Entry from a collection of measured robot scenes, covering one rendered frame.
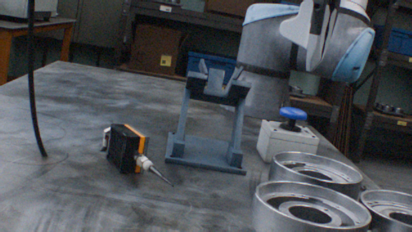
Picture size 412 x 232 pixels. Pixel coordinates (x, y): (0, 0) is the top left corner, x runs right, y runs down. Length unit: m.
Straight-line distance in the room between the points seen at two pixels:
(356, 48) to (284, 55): 0.14
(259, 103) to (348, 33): 0.22
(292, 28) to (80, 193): 0.34
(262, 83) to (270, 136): 0.32
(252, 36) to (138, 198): 0.58
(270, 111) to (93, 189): 0.56
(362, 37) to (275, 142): 0.36
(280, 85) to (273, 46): 0.08
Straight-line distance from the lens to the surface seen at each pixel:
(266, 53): 0.97
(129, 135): 0.52
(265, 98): 0.97
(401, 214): 0.51
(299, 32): 0.64
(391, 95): 4.97
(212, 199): 0.50
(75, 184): 0.48
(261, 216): 0.41
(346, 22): 0.96
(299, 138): 0.67
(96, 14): 4.27
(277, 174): 0.53
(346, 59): 0.95
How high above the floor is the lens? 0.98
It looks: 12 degrees down
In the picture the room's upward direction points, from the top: 11 degrees clockwise
